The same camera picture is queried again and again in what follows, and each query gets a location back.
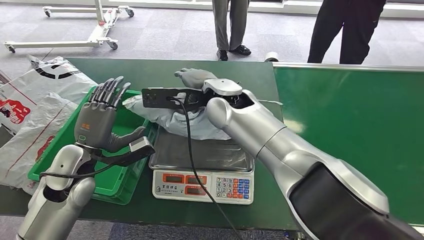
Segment green plastic crate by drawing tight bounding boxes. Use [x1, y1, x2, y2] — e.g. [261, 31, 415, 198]
[28, 86, 159, 206]

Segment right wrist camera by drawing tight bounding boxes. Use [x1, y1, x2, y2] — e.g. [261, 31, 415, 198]
[141, 87, 208, 113]

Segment white mailer bag black logo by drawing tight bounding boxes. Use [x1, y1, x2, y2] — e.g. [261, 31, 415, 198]
[0, 55, 98, 135]

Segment white mailer bag red print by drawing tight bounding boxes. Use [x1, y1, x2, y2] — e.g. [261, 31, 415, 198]
[0, 92, 80, 196]

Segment person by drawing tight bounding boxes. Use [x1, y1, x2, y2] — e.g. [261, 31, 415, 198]
[307, 0, 387, 65]
[211, 0, 253, 62]

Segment steel tray weighing scale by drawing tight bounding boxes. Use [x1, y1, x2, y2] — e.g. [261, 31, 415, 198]
[148, 125, 256, 206]

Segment grey plastic mailer package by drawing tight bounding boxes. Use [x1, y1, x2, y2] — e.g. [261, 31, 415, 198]
[122, 94, 233, 142]

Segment green conveyor belt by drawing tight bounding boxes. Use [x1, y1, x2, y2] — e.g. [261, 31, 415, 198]
[272, 61, 424, 230]

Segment white wheeled lift stand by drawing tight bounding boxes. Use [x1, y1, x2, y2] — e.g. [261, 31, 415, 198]
[3, 0, 135, 54]

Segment black left camera cable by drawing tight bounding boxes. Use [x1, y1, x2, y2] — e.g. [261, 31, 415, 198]
[39, 162, 117, 180]

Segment black right camera cable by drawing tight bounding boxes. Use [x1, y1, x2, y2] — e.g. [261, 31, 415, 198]
[167, 96, 245, 240]

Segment black camera cable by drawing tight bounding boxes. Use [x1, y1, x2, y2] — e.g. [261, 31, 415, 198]
[167, 96, 245, 240]
[39, 162, 117, 180]

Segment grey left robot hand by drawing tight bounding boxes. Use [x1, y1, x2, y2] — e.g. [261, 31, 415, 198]
[74, 75, 148, 154]

